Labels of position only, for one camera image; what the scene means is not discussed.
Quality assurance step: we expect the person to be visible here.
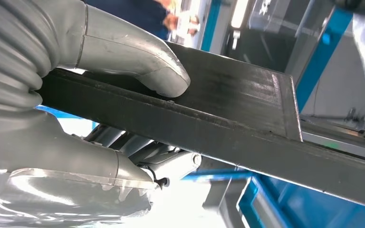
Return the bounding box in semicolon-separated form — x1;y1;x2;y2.
83;0;202;43

